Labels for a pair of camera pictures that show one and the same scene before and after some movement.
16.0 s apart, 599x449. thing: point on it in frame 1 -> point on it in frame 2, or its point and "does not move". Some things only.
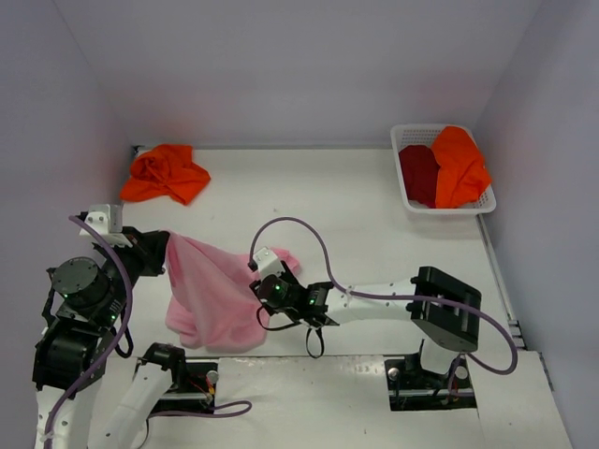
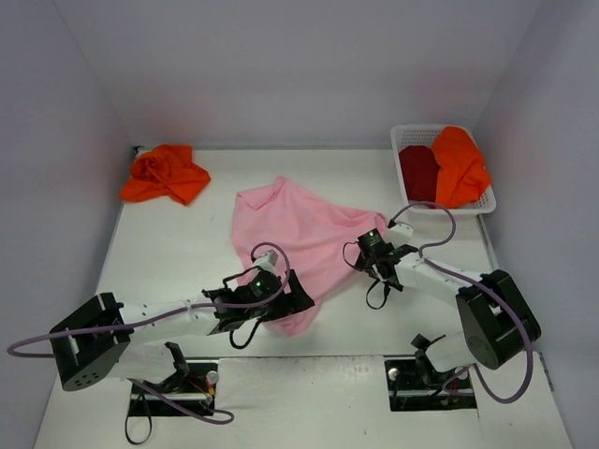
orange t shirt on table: (165, 171) does not move
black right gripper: (255, 285) -> (371, 264)
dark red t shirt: (419, 166) does not move
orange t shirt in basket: (462, 175) does not move
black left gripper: (156, 251) -> (284, 299)
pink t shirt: (211, 304) -> (276, 224)
